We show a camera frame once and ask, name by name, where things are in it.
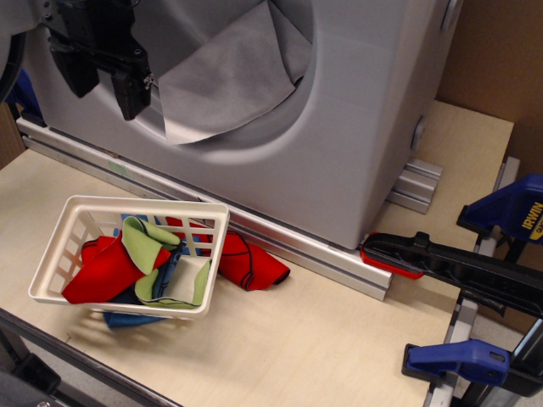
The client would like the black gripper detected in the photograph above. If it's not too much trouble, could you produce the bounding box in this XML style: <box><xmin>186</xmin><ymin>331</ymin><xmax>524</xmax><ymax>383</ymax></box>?
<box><xmin>46</xmin><ymin>1</ymin><xmax>154</xmax><ymax>120</ymax></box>

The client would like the grey cloth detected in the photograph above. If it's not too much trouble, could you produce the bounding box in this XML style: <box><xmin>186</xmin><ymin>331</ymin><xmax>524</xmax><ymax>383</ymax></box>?
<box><xmin>159</xmin><ymin>1</ymin><xmax>312</xmax><ymax>145</ymax></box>

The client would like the white plastic basket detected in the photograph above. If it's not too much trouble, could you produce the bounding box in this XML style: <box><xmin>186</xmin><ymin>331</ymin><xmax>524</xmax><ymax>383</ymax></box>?
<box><xmin>29</xmin><ymin>196</ymin><xmax>229</xmax><ymax>320</ymax></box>

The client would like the grey toy laundry machine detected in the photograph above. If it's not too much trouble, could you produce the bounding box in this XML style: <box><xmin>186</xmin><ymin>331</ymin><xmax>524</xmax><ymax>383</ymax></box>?
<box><xmin>1</xmin><ymin>1</ymin><xmax>462</xmax><ymax>248</ymax></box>

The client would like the green cloth in basket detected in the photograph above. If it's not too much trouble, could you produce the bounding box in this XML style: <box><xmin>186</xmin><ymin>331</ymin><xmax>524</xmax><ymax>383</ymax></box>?
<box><xmin>121</xmin><ymin>215</ymin><xmax>211</xmax><ymax>309</ymax></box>

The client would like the red cloth in basket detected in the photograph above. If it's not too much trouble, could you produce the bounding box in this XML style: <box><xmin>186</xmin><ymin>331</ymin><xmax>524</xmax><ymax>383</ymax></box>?
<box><xmin>61</xmin><ymin>235</ymin><xmax>171</xmax><ymax>304</ymax></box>

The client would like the red cloth on table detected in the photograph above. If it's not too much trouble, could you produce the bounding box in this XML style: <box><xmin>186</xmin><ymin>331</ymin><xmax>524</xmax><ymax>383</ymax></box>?
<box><xmin>165</xmin><ymin>216</ymin><xmax>292</xmax><ymax>292</ymax></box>

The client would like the blue cloth under basket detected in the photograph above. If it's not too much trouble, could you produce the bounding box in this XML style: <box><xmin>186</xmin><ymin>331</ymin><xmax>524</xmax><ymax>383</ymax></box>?
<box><xmin>103</xmin><ymin>312</ymin><xmax>163</xmax><ymax>328</ymax></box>

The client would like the cardboard box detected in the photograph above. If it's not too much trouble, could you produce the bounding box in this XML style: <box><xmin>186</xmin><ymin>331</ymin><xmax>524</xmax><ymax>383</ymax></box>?
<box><xmin>438</xmin><ymin>1</ymin><xmax>542</xmax><ymax>174</ymax></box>

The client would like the blue Irwin clamp upper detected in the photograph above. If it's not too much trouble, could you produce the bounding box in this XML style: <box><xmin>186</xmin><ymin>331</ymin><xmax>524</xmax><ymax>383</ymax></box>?
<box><xmin>456</xmin><ymin>174</ymin><xmax>542</xmax><ymax>244</ymax></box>

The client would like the black red clamp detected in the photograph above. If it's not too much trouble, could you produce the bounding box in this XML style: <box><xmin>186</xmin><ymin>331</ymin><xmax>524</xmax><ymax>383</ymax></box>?
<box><xmin>361</xmin><ymin>232</ymin><xmax>542</xmax><ymax>319</ymax></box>

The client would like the long aluminium rail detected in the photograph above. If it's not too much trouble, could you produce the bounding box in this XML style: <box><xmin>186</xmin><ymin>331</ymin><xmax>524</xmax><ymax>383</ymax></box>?
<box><xmin>16</xmin><ymin>118</ymin><xmax>392</xmax><ymax>301</ymax></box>

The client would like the black table frame bar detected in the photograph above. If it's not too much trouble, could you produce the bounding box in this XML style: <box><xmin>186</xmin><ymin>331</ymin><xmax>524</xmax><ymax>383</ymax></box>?
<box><xmin>1</xmin><ymin>309</ymin><xmax>177</xmax><ymax>406</ymax></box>

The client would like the short aluminium rail block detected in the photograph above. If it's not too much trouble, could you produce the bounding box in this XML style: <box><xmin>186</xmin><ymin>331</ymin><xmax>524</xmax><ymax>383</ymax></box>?
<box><xmin>386</xmin><ymin>158</ymin><xmax>443</xmax><ymax>214</ymax></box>

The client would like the blue clamp handle lower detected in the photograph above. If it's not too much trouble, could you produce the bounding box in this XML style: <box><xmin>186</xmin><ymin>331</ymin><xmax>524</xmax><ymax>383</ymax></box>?
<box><xmin>401</xmin><ymin>338</ymin><xmax>543</xmax><ymax>398</ymax></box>

